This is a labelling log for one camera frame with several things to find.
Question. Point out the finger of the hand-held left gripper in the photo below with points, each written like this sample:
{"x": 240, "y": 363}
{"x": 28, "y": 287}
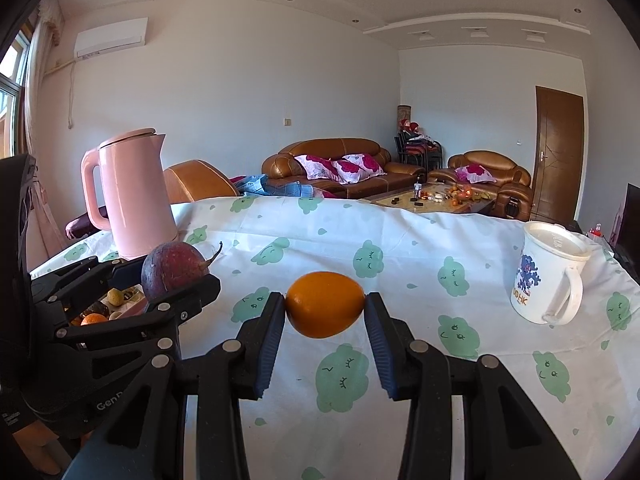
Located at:
{"x": 195, "y": 295}
{"x": 127, "y": 273}

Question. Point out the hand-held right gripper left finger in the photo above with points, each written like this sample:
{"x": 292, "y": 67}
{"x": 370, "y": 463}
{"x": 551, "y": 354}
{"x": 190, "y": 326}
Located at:
{"x": 272, "y": 345}

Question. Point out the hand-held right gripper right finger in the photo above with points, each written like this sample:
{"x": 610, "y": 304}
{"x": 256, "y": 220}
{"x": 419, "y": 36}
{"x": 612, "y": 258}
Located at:
{"x": 377, "y": 345}

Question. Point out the small yellow-brown fruit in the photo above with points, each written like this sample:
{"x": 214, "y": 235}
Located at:
{"x": 115, "y": 296}

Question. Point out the pink tin box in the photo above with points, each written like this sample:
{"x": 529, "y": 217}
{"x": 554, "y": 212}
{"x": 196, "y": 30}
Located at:
{"x": 131, "y": 308}

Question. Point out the large purple radish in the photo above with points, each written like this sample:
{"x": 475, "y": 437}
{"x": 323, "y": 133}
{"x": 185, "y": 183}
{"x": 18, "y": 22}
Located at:
{"x": 170, "y": 267}

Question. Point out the orange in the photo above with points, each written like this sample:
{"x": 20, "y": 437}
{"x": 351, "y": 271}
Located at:
{"x": 94, "y": 319}
{"x": 325, "y": 305}

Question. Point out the person's left hand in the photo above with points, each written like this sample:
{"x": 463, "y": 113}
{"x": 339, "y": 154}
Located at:
{"x": 32, "y": 447}

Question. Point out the dark padded stool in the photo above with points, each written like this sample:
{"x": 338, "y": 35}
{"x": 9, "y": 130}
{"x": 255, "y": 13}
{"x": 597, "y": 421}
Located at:
{"x": 82, "y": 225}

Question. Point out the pink electric kettle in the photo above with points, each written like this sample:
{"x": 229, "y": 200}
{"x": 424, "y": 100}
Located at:
{"x": 135, "y": 195}

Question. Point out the brown leather chair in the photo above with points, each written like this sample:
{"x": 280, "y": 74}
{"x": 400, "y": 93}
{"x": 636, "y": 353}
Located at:
{"x": 197, "y": 182}

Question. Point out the blue plaid cloth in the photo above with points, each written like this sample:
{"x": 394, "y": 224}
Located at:
{"x": 280, "y": 187}

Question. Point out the coffee table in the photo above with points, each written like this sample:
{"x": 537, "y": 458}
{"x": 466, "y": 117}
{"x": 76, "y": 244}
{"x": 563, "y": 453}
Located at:
{"x": 395, "y": 196}

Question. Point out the window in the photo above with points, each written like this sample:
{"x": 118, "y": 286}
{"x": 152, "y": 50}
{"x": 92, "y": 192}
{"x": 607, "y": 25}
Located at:
{"x": 10, "y": 105}

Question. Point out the pile of small fruit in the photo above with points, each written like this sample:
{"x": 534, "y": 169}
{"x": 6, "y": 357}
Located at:
{"x": 462, "y": 193}

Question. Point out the white mug with blue print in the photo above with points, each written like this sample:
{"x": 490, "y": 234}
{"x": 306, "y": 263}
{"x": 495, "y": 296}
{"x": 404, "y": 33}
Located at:
{"x": 537, "y": 270}

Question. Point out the pale curtain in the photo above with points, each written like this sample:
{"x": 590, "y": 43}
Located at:
{"x": 42, "y": 85}

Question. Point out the white air conditioner pipe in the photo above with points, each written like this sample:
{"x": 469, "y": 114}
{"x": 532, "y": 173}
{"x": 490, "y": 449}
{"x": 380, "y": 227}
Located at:
{"x": 70, "y": 90}

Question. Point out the floral pink pillow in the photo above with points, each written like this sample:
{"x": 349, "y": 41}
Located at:
{"x": 360, "y": 167}
{"x": 317, "y": 165}
{"x": 475, "y": 173}

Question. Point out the brown leather sofa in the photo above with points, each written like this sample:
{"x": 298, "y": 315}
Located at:
{"x": 325, "y": 147}

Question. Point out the stacked dark chairs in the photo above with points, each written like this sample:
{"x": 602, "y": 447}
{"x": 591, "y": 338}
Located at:
{"x": 417, "y": 150}

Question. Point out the brown leather armchair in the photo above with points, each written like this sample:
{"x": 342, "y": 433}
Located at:
{"x": 480, "y": 157}

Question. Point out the tall patterned cylinder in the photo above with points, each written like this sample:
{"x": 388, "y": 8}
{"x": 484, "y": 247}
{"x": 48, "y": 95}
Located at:
{"x": 404, "y": 116}

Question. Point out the white air conditioner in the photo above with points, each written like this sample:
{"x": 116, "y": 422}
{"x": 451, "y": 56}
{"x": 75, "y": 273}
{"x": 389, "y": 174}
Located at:
{"x": 112, "y": 36}

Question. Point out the brown wooden door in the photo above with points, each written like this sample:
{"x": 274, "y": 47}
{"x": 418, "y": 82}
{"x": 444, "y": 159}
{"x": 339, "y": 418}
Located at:
{"x": 557, "y": 150}

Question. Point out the black television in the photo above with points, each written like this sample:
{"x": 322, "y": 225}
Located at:
{"x": 631, "y": 230}

